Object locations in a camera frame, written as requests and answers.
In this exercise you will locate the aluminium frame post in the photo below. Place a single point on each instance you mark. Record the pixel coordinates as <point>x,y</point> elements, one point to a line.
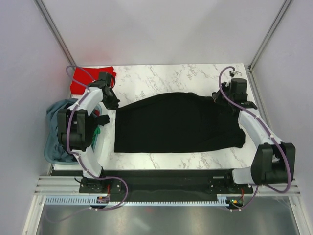
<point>270,32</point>
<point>54,30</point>

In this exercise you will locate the folded red t shirt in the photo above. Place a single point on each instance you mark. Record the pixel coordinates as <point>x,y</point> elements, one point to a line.
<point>83,78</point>

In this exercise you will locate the black t shirt with logo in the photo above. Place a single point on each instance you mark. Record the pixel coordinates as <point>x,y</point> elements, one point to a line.
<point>176,123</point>

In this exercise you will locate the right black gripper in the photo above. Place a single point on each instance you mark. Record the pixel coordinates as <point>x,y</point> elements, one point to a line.
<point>217,96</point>

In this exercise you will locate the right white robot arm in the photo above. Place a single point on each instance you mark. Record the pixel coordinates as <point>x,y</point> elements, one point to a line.
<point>274,159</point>

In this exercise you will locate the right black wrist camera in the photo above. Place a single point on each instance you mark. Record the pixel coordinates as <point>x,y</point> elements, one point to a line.
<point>238,89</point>

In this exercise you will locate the green garment in basket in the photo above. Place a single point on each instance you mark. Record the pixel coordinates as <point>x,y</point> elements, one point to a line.
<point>95,136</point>

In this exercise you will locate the white slotted cable duct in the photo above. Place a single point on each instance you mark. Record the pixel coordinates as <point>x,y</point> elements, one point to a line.
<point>92,200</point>

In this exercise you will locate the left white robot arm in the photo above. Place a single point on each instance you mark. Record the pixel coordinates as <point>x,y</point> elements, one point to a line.
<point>86,159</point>

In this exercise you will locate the right aluminium frame post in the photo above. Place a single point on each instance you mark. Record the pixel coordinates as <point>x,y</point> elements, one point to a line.
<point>270,32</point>

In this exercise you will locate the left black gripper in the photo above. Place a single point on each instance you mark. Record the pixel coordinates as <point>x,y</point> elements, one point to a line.
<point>114,104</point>

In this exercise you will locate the grey blue t shirt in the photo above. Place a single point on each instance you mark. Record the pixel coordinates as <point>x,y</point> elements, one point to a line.
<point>54,152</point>

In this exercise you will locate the blue plastic laundry basket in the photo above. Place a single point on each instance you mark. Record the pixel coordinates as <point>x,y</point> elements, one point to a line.
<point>83,131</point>

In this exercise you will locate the left aluminium frame post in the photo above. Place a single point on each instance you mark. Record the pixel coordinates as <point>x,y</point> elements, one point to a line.
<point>54,30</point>

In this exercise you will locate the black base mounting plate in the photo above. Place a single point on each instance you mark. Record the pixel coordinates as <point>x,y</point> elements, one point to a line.
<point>165,185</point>

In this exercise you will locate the black t shirt in basket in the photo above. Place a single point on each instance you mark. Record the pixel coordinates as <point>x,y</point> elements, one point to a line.
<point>82,128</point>

